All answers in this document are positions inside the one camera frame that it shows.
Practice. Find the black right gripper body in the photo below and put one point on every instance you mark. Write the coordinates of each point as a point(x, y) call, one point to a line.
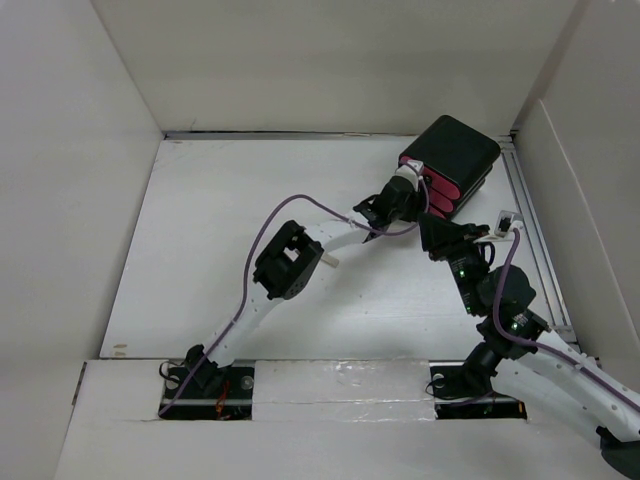
point(466, 264)

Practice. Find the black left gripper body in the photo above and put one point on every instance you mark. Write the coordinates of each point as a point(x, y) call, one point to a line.
point(412, 204)

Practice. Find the pink bottom drawer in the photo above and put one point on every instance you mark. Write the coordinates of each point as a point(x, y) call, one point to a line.
point(437, 212)

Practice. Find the pink top drawer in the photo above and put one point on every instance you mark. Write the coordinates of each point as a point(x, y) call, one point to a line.
point(438, 181)

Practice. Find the black mini drawer cabinet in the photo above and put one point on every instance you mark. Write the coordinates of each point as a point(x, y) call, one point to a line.
point(462, 154)

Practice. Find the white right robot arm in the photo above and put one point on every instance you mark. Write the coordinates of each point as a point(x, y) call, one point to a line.
point(520, 355)

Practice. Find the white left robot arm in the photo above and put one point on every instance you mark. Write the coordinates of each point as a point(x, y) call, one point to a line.
point(289, 259)

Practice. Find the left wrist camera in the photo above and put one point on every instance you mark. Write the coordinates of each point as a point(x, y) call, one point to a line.
point(410, 170)

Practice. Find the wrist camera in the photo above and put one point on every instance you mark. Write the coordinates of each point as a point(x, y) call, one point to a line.
point(410, 170)
point(507, 224)

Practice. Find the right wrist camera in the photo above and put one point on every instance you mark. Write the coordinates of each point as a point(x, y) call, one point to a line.
point(507, 224)

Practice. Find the aluminium rail right side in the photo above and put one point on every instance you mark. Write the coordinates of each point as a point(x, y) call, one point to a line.
point(545, 273)

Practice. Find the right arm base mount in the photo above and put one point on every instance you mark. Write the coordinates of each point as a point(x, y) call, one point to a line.
point(455, 399)

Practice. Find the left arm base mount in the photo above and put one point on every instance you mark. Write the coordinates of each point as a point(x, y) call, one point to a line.
point(213, 393)

